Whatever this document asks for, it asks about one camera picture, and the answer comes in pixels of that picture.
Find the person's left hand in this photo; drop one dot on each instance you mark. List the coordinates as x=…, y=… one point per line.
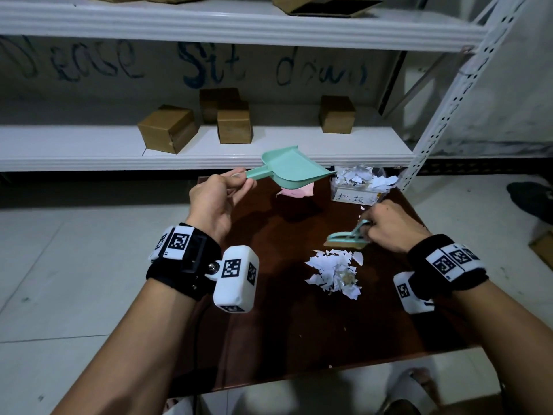
x=207, y=207

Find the person's right hand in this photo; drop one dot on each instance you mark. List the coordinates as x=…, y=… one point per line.
x=393, y=226

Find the person's right fingers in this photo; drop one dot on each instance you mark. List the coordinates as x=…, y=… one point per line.
x=368, y=222

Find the person's left thumb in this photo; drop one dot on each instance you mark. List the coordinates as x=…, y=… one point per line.
x=243, y=190

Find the mint green hand brush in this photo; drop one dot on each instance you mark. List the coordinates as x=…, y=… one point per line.
x=345, y=239

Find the mint green dustpan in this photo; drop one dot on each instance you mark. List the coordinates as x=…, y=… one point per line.
x=293, y=166

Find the person's right forearm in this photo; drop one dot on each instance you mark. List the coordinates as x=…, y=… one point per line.
x=505, y=341

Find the person's left forearm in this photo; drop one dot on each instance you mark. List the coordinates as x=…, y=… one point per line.
x=138, y=354

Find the clear labelled plastic box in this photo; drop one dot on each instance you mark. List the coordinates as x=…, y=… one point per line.
x=358, y=197

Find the heap of scraps in box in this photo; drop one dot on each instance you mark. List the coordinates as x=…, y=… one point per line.
x=363, y=177

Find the pink paper piece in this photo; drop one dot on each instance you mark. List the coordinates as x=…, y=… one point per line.
x=298, y=192

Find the pile of white paper scraps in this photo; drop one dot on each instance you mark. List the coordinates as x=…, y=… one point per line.
x=332, y=272

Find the small cardboard box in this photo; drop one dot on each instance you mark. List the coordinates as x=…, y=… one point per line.
x=234, y=127
x=337, y=115

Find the dark cardboard box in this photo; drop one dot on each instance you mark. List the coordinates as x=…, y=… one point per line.
x=216, y=101

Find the large tilted cardboard box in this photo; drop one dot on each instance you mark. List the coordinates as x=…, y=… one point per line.
x=166, y=129

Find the black shoe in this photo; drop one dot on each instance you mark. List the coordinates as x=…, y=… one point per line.
x=533, y=203

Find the person's foot in sandal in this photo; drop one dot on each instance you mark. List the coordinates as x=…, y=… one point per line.
x=410, y=393

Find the flat cardboard piece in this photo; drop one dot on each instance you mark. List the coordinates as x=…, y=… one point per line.
x=544, y=250

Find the white metal shelf rack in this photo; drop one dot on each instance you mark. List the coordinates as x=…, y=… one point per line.
x=65, y=146

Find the flat dark cardboard tray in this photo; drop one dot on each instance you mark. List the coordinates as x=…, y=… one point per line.
x=337, y=8

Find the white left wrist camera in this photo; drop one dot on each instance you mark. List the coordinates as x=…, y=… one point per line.
x=235, y=280

